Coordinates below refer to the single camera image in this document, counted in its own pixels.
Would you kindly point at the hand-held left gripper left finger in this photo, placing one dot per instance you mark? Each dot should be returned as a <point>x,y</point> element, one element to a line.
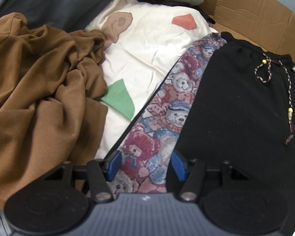
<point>114,164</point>

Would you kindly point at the brown garment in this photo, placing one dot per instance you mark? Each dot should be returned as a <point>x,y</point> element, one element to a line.
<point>39,91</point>

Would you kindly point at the flattened cardboard sheet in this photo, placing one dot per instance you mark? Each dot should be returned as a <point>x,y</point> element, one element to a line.
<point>255,9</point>

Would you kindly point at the cream bear print bedsheet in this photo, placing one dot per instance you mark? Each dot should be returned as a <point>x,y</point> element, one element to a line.
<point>142,54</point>

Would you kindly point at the black bear print pants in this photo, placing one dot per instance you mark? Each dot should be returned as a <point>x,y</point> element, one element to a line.
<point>236,103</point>

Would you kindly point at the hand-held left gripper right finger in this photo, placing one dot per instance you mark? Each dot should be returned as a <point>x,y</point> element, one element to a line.
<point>178,166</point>

